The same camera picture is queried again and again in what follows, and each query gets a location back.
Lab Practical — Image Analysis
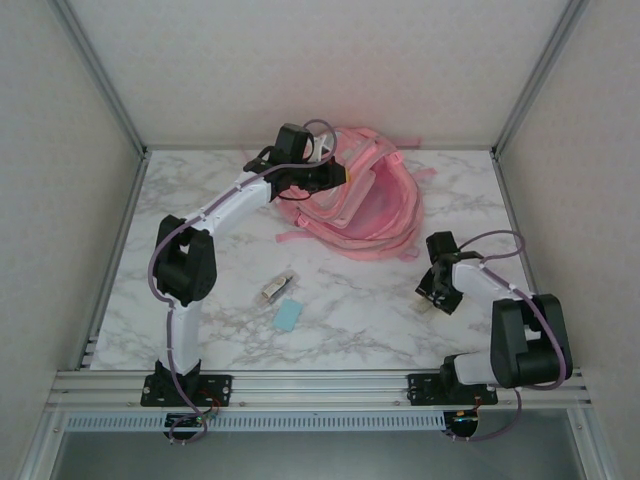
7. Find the aluminium rail behind table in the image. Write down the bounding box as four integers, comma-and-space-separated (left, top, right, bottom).
144, 143, 496, 152

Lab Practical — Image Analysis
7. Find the aluminium side rail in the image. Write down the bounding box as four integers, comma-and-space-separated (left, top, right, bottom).
74, 147, 152, 371
489, 147, 560, 370

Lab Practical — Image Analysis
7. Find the small black circuit board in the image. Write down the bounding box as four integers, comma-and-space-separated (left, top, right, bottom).
166, 412, 209, 432
443, 408, 482, 437

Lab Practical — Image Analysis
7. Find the aluminium frame post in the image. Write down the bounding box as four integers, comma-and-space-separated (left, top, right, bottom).
492, 0, 592, 156
47, 0, 149, 156

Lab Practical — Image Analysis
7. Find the pink backpack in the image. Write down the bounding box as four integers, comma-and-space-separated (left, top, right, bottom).
238, 125, 437, 264

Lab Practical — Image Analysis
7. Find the white slotted cable duct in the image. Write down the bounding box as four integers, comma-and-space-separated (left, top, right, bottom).
64, 412, 447, 432

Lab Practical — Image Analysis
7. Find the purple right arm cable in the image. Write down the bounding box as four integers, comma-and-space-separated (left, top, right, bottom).
452, 229, 575, 444

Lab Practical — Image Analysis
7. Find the aluminium table edge rail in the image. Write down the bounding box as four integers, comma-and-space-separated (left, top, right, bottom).
47, 368, 594, 410

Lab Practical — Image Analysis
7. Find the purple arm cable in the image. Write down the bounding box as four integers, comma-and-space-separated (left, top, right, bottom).
146, 118, 337, 446
452, 229, 575, 444

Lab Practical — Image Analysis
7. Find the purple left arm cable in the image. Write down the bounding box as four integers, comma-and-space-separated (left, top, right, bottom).
146, 118, 337, 446

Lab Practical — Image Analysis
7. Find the light blue eraser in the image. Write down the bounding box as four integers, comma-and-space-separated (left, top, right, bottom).
273, 298, 305, 334

